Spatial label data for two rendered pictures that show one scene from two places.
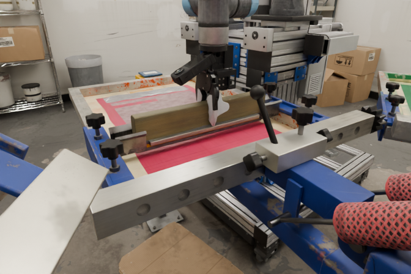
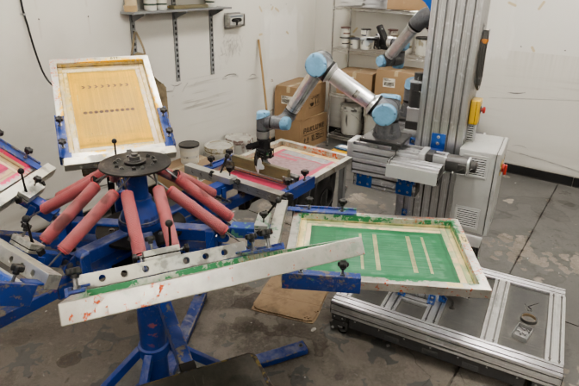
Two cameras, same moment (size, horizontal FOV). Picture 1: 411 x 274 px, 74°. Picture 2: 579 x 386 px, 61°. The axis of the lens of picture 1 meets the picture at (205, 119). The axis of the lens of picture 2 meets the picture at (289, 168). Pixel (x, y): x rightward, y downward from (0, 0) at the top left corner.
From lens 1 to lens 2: 2.63 m
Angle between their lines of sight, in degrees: 61
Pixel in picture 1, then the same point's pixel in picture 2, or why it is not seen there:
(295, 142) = (222, 175)
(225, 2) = (259, 122)
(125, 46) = (529, 113)
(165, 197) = (196, 171)
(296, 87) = (446, 212)
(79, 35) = not seen: hidden behind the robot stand
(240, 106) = (273, 171)
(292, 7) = (376, 131)
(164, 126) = (240, 163)
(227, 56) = (265, 145)
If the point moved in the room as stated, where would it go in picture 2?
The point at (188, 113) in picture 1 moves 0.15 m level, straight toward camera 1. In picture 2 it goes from (250, 162) to (225, 166)
